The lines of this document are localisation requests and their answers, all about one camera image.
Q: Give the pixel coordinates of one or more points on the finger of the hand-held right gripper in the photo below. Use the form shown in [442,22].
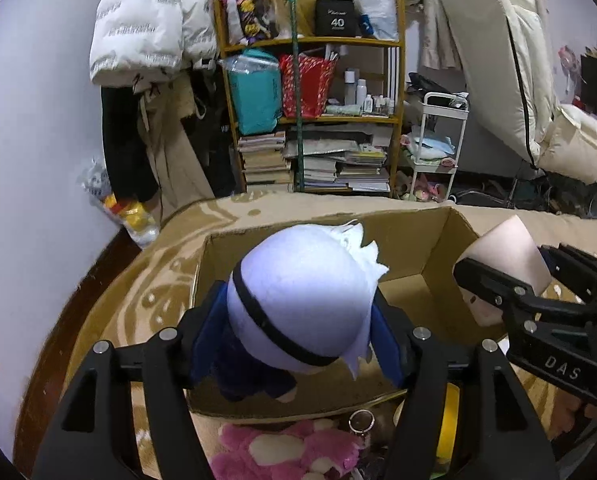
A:
[578,280]
[493,287]

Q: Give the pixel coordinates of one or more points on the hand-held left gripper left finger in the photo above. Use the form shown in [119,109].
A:
[191,330]

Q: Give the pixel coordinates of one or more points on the short white bottle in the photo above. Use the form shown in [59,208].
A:
[362,94]

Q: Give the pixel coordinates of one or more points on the red gift bag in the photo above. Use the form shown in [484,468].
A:
[306,87]

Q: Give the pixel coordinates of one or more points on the white-haired blue plush doll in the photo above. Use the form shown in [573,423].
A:
[298,290]

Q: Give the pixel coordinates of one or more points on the stack of brown books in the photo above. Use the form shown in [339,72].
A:
[263,160]

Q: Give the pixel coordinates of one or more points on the dark hanging bag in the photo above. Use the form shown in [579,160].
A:
[218,150]

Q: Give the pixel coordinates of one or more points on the small blue box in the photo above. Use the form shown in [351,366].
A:
[365,25]

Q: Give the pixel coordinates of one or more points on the wooden shelf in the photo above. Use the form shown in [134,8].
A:
[308,40]

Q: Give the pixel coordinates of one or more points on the blond wig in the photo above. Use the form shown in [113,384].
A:
[308,7]

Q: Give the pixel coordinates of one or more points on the pink wall decoration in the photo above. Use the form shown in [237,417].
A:
[570,62]

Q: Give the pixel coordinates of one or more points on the pile of magazines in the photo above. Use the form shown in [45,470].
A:
[343,165]

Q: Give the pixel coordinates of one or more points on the pale pink plush cube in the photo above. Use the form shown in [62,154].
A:
[508,250]

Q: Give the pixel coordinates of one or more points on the beige coat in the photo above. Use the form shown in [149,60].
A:
[178,160]

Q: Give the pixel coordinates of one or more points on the cream duvet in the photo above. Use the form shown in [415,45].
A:
[578,140]

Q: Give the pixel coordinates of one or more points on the white mattress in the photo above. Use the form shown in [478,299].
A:
[488,50]

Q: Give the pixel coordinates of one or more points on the black bag on cart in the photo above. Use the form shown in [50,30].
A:
[436,85]

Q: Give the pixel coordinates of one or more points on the white trolley cart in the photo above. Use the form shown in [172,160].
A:
[461,125]

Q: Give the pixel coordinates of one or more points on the cream hanging curtain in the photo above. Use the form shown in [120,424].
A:
[438,20]

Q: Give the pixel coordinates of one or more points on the plastic bag of toys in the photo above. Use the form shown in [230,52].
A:
[128,215]

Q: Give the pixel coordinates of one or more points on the blue and white cushion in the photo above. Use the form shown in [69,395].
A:
[433,145]

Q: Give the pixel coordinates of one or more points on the upright white folders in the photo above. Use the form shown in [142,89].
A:
[393,80]

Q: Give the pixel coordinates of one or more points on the pink plush toy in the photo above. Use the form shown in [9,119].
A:
[278,452]

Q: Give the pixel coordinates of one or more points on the yellow plush bear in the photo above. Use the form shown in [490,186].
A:
[451,420]

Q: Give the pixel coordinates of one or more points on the black box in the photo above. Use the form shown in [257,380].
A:
[334,17]

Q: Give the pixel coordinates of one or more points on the white puffer jacket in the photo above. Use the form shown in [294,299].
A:
[143,25]

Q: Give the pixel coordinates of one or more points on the white plastic bag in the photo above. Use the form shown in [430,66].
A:
[378,0]

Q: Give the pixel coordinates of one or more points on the tall white bottle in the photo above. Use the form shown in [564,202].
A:
[349,87]

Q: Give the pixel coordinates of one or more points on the patterned tote bag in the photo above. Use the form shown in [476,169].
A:
[246,10]

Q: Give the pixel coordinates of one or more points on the green pole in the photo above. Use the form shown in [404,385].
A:
[298,100]

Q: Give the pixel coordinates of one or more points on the cardboard box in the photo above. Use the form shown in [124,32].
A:
[418,245]

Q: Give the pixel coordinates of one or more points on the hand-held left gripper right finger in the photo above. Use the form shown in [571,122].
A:
[418,360]

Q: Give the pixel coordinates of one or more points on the brown patterned blanket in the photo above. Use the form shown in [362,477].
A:
[148,285]

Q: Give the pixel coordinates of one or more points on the black hanging garment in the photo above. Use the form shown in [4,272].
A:
[123,150]

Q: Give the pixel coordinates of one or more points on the clear plastic bag on teal bag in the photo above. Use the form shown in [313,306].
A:
[243,64]

